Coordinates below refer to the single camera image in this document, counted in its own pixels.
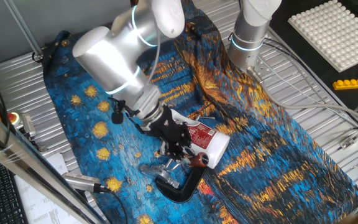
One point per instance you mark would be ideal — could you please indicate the silver camera with ridged body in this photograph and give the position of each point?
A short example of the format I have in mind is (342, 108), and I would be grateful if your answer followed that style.
(79, 182)

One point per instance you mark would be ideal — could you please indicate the yellow toy brick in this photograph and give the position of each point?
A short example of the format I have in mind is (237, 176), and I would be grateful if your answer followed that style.
(348, 84)

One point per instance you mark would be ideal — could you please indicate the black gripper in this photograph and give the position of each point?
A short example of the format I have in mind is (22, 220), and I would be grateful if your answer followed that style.
(169, 130)

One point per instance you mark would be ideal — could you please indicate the white bottle with red label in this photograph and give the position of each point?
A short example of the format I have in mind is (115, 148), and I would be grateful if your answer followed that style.
(216, 149)

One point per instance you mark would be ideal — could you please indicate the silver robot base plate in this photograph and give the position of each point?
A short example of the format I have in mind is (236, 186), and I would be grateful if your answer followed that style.
(263, 67)

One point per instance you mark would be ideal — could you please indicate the white studded baseplate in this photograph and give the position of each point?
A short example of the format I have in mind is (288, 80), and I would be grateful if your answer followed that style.
(331, 34)

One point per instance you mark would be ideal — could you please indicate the grey metal post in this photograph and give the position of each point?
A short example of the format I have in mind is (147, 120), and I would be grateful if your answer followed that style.
(20, 28)

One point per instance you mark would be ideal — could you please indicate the red emergency stop button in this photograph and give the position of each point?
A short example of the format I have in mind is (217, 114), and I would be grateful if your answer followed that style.
(12, 117)

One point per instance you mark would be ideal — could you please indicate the black table mat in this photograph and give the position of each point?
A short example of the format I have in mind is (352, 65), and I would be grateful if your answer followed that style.
(309, 77)

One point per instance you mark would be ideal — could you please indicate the black C-clamp with screw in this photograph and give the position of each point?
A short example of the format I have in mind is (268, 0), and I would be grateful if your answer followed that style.
(182, 194)

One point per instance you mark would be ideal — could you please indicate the aluminium frame bar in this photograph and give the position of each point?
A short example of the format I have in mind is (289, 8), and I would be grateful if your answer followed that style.
(26, 161)

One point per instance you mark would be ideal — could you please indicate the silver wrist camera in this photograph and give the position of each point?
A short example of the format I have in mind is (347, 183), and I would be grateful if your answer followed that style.
(148, 102)

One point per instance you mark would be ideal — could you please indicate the printed paper sheet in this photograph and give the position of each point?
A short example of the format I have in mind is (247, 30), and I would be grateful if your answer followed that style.
(42, 208)

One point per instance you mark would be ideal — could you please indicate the silver metal lever base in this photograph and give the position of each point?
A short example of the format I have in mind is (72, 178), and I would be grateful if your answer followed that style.
(162, 174)

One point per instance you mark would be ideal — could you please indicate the starry night painted cloth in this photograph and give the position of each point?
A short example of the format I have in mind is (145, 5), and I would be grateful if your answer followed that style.
(259, 174)

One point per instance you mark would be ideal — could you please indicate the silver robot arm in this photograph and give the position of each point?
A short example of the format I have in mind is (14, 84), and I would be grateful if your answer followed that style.
(110, 62)

